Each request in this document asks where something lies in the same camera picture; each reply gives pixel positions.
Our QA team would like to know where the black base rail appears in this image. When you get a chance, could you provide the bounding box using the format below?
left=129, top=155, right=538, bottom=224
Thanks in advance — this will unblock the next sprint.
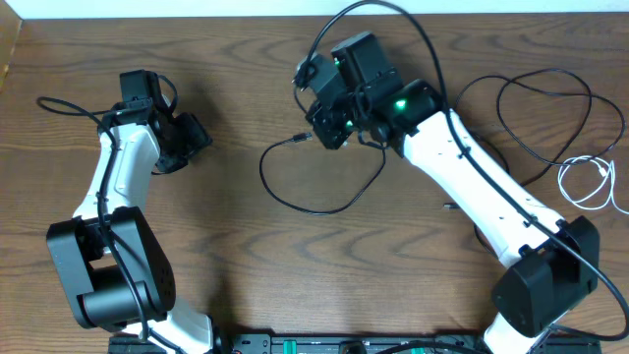
left=107, top=332, right=603, bottom=354

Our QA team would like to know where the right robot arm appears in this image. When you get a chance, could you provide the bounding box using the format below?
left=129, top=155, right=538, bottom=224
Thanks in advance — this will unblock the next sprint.
left=295, top=31, right=600, bottom=353

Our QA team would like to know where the white usb cable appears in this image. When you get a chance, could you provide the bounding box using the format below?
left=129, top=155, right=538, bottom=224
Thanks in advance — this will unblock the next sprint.
left=556, top=154, right=629, bottom=216

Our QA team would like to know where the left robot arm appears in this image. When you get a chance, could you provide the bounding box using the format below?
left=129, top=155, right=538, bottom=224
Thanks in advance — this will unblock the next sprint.
left=36, top=70, right=222, bottom=353

